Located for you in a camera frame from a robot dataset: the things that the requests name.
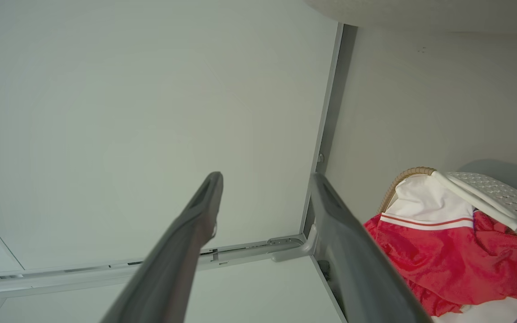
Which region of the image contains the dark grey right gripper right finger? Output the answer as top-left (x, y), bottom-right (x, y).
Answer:
top-left (309, 172), bottom-right (434, 323)

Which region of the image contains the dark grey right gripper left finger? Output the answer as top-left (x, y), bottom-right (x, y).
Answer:
top-left (101, 171), bottom-right (223, 323)

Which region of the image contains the red and white cloth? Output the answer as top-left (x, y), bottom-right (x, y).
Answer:
top-left (364, 174), bottom-right (517, 317)

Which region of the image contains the white laundry basket brown rim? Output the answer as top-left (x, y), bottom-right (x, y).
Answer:
top-left (377, 167), bottom-right (517, 323)

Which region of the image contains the grey partition frame rail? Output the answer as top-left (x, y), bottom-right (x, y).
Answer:
top-left (0, 236), bottom-right (306, 302)
top-left (300, 22), bottom-right (359, 238)

